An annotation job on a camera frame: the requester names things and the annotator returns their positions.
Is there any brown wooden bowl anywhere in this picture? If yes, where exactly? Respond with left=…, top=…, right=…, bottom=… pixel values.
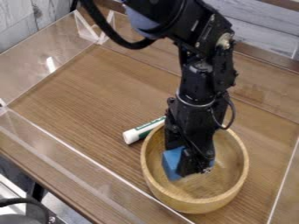
left=140, top=124, right=250, bottom=214

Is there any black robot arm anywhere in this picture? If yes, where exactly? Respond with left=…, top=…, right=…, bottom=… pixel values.
left=79, top=0, right=239, bottom=180

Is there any green and white marker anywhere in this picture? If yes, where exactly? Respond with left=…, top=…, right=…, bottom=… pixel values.
left=123, top=116, right=166, bottom=144

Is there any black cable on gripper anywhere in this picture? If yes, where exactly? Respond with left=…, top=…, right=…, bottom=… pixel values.
left=210, top=91, right=238, bottom=130

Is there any clear acrylic barrier wall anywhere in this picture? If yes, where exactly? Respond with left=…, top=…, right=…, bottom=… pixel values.
left=0, top=99, right=194, bottom=224

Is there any black cable at corner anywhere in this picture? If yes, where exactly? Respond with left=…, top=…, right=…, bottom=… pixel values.
left=0, top=197, right=51, bottom=224

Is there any blue rectangular block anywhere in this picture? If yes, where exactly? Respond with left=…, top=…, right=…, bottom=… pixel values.
left=162, top=145, right=216, bottom=182

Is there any black metal mount base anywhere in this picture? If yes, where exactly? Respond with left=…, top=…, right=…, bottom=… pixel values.
left=0, top=198, right=66, bottom=224

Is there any clear acrylic corner bracket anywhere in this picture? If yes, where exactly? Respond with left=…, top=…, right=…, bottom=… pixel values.
left=74, top=10, right=110, bottom=46

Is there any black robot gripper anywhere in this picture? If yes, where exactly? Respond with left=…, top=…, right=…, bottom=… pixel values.
left=163, top=91, right=231, bottom=179

